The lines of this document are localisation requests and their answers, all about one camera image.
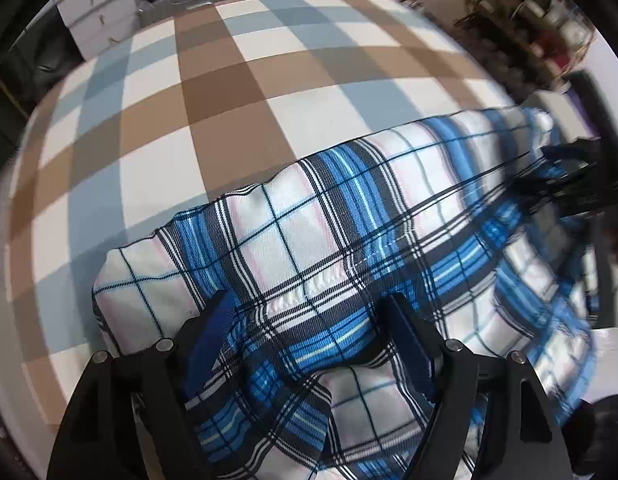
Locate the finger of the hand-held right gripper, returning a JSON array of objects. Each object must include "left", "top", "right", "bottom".
[
  {"left": 570, "top": 70, "right": 618, "bottom": 158},
  {"left": 541, "top": 137, "right": 618, "bottom": 222}
]

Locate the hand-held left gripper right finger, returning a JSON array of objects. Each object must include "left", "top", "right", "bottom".
[{"left": 384, "top": 292, "right": 572, "bottom": 480}]

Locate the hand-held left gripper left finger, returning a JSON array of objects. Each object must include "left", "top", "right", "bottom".
[{"left": 46, "top": 290, "right": 235, "bottom": 480}]

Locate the blue white plaid shirt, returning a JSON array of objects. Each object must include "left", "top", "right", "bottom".
[{"left": 92, "top": 106, "right": 602, "bottom": 480}]

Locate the wooden shoe rack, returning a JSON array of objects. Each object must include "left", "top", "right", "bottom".
[{"left": 453, "top": 0, "right": 596, "bottom": 92}]

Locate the white desk with drawers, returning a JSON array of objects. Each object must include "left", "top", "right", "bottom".
[{"left": 56, "top": 0, "right": 141, "bottom": 62}]

